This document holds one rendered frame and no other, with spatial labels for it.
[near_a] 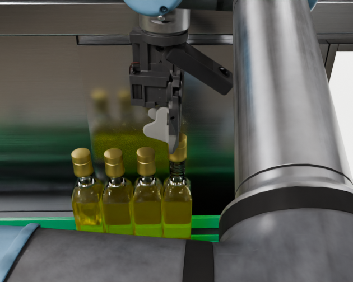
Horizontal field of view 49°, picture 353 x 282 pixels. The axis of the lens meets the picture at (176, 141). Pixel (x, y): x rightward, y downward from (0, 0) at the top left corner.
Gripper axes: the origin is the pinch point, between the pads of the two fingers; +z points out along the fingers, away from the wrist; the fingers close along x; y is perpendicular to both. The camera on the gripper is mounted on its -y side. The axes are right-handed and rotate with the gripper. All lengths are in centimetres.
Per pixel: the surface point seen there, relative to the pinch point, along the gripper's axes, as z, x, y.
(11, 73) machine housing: -6.2, -11.5, 34.1
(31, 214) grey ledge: 31.1, -9.8, 36.7
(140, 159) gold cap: 3.2, 2.0, 6.3
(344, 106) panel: -0.7, -15.5, -33.3
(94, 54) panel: -11.5, -10.3, 16.3
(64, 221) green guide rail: 22.8, -0.5, 23.9
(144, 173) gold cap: 6.0, 2.2, 5.5
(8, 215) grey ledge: 31, -9, 42
